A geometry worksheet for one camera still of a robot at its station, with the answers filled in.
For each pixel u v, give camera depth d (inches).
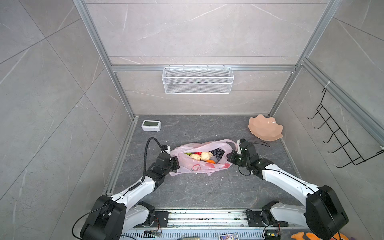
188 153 36.4
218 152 36.4
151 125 42.5
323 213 16.1
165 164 26.5
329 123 28.5
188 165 33.7
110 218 15.8
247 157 25.5
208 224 28.7
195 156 35.5
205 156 35.8
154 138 27.9
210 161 35.3
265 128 43.0
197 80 39.7
